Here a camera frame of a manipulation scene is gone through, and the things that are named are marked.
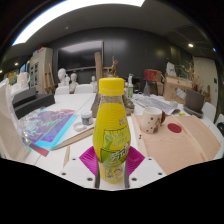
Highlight flat round red coaster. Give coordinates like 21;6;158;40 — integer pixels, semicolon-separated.
167;122;183;134

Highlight small white-lidded paint jar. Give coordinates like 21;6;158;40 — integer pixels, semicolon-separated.
80;110;94;126

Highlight grey newspaper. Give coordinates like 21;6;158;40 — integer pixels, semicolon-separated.
131;94;179;116

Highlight grey plant saucer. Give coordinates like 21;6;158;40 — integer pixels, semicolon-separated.
183;104;205;119

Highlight cream dotted mug brown handle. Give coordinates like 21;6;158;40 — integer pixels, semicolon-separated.
139;106;167;135

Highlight white shelf cabinet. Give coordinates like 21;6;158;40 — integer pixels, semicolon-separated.
29;47;54;94

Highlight wooden easel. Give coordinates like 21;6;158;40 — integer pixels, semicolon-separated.
42;63;56;95

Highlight light wooden drawing board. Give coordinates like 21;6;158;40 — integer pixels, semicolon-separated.
130;113;222;176

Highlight black wall screen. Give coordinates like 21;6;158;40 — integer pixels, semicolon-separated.
57;40;104;72

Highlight recessed ceiling spotlights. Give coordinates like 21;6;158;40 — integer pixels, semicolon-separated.
13;42;195;67

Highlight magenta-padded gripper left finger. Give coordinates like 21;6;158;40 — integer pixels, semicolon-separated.
59;145;101;190

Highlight black backpack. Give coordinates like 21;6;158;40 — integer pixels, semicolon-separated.
215;121;224;137

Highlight yellow drink bottle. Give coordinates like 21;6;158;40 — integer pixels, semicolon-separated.
92;77;132;185

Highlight red box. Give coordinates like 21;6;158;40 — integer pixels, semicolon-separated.
143;68;163;83

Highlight large white ceiling light panel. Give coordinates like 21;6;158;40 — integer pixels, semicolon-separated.
11;0;146;47

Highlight white spray bottle green label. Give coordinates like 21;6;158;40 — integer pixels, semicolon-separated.
127;74;135;99

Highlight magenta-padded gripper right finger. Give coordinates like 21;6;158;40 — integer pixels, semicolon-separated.
123;145;167;190

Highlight white round lid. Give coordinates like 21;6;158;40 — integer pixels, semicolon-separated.
73;121;88;133

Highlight black flat case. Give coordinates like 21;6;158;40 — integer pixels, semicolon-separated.
14;93;56;119
12;87;37;108

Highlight clear spray bottle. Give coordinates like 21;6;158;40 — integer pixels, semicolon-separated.
143;79;152;97

